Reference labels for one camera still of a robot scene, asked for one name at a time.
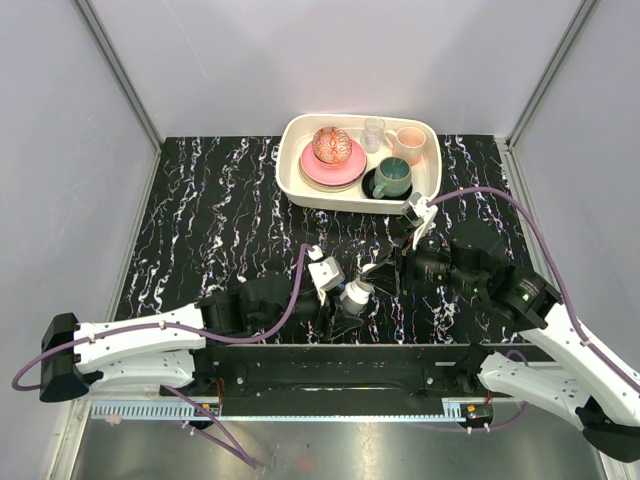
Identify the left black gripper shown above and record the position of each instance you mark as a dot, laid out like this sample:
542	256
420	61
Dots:
338	323

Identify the clear drinking glass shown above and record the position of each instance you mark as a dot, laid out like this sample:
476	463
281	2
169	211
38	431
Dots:
373	134

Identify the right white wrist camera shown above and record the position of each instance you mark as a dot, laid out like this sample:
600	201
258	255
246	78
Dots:
420	216

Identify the white pill bottle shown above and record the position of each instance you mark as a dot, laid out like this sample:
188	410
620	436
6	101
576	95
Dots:
355	297

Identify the green ceramic mug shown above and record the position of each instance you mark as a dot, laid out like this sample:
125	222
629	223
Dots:
392	178

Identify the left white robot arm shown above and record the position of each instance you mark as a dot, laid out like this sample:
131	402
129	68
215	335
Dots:
81	357

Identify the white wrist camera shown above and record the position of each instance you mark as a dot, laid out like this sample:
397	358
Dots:
326	273
420	216

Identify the orange patterned bowl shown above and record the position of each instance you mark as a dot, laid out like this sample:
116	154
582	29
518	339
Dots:
332	146

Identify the black saucer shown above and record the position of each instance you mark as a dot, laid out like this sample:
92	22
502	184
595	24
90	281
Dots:
367	187

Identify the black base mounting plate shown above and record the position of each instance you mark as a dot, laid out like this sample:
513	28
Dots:
337	381

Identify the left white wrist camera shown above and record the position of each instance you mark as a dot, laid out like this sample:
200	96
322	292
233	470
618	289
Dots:
326	273

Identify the white slotted cable duct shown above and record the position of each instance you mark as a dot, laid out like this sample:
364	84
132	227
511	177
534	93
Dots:
172	410

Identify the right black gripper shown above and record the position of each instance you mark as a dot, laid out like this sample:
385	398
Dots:
384	274

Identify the white rectangular dish tub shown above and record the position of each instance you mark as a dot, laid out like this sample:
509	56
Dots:
426	176

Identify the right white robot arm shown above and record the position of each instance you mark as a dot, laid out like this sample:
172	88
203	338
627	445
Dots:
601	396

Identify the cream plate under pink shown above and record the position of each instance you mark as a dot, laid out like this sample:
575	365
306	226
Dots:
326	188

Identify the pink ceramic mug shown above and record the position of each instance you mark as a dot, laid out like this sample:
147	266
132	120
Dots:
407	143

